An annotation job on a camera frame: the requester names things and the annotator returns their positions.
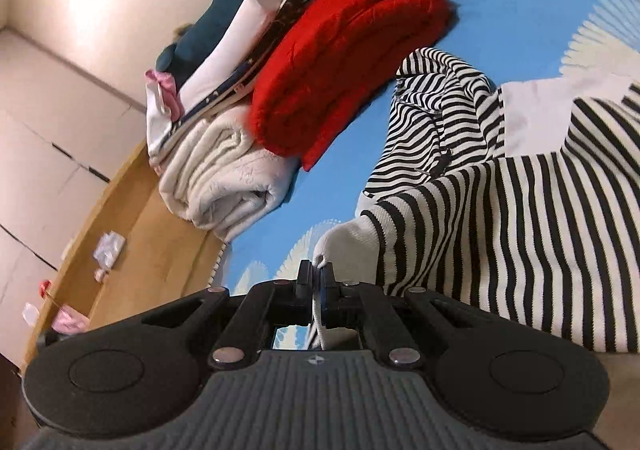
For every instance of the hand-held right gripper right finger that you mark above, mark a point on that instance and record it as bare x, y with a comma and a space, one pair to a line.
327, 287

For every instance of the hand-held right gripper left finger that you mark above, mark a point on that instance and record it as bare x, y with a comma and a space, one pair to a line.
305, 282

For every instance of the black white striped sweater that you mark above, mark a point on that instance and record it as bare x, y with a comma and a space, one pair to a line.
500, 230

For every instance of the crumpled white tissue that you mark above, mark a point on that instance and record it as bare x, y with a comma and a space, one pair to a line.
109, 252

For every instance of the red folded knit sweater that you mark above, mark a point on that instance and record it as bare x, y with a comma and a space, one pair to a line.
340, 70

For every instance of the pink cloth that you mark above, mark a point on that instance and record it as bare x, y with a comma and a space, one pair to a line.
70, 322

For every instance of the pink folded garment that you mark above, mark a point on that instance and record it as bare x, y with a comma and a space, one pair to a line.
167, 85

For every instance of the white garment with navy trim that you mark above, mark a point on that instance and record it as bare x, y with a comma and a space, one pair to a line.
225, 55

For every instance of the small red object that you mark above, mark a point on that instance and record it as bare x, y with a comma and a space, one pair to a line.
45, 287

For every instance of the teal folded garment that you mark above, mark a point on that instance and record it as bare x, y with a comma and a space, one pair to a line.
220, 15

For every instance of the blue printed bed sheet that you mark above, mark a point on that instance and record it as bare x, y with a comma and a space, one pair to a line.
500, 5

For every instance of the wooden bed frame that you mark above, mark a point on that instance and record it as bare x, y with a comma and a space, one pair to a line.
150, 240

